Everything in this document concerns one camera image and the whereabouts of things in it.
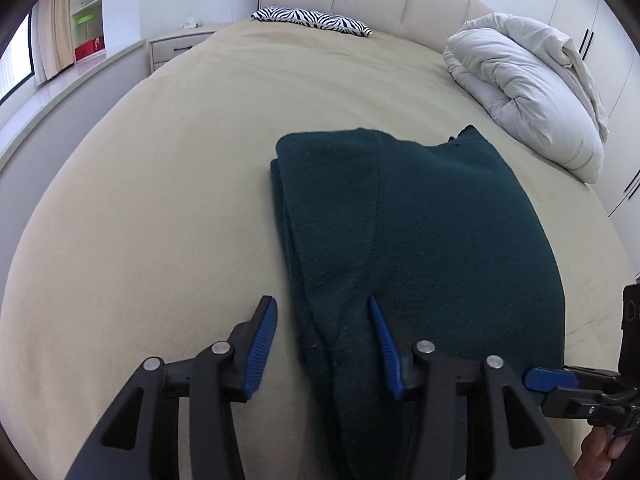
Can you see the white tissue box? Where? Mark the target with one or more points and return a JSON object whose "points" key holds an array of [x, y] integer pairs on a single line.
{"points": [[190, 23]]}

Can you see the red box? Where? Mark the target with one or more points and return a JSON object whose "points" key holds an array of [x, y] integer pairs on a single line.
{"points": [[89, 51]]}

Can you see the white folded duvet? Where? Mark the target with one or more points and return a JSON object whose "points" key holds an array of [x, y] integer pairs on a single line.
{"points": [[530, 90]]}

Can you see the white wardrobe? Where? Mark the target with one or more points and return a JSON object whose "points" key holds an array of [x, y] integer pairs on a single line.
{"points": [[620, 60]]}

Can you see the white nightstand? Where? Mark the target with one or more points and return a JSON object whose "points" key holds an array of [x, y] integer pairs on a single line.
{"points": [[175, 47]]}

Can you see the window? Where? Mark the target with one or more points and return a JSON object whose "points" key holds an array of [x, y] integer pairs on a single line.
{"points": [[15, 65]]}

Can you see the bright green container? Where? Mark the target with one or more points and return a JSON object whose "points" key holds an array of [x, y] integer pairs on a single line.
{"points": [[84, 19]]}

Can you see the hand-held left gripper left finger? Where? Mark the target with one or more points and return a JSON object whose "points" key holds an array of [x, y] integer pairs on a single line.
{"points": [[260, 350]]}

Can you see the white bookshelf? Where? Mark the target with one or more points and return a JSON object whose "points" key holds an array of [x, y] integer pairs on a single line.
{"points": [[89, 5]]}

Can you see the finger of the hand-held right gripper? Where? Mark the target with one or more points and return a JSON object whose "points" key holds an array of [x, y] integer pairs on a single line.
{"points": [[575, 405], [547, 379]]}

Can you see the white window sill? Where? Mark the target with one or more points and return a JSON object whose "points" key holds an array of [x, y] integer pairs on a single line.
{"points": [[55, 110]]}

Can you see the person's right hand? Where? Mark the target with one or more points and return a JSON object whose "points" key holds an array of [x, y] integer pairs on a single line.
{"points": [[597, 455]]}

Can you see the zebra print pillow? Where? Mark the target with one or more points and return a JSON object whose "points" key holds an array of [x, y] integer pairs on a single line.
{"points": [[315, 19]]}

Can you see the dark green sweater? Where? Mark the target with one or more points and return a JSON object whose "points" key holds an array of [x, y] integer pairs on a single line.
{"points": [[440, 220]]}

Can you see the beige curtain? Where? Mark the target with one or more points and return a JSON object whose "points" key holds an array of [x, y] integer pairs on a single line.
{"points": [[52, 35]]}

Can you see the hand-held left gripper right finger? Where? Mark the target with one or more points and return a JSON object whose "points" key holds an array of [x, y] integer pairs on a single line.
{"points": [[387, 350]]}

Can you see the bed with beige sheet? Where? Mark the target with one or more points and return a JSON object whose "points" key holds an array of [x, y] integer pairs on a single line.
{"points": [[175, 185]]}

